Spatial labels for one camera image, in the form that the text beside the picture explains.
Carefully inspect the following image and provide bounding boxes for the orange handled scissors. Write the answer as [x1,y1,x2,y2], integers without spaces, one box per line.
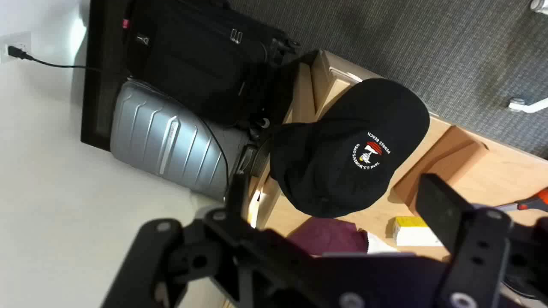
[512,186,548,213]

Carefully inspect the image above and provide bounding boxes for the black fabric bag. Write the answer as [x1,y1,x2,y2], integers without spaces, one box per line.
[121,0,297,129]

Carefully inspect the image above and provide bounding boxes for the black wall power cable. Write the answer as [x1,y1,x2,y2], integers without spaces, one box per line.
[5,44,87,71]

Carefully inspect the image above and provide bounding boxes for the black flat board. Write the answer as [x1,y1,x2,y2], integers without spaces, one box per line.
[80,0,128,150]

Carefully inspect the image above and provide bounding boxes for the black cap with logo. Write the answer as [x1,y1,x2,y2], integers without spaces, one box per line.
[268,76,431,218]

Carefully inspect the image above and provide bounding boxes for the white office chair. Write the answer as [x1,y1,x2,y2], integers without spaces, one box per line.
[505,93,548,116]

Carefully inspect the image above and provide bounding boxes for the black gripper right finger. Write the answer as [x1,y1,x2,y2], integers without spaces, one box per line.
[416,172,513,308]

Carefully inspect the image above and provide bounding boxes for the yellow white box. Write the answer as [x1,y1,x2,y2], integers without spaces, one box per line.
[383,213,443,249]

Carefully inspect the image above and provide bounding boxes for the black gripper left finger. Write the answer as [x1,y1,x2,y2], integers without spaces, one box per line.
[101,216,193,308]

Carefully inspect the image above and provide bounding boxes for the wooden desk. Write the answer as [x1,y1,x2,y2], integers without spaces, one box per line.
[238,49,548,270]

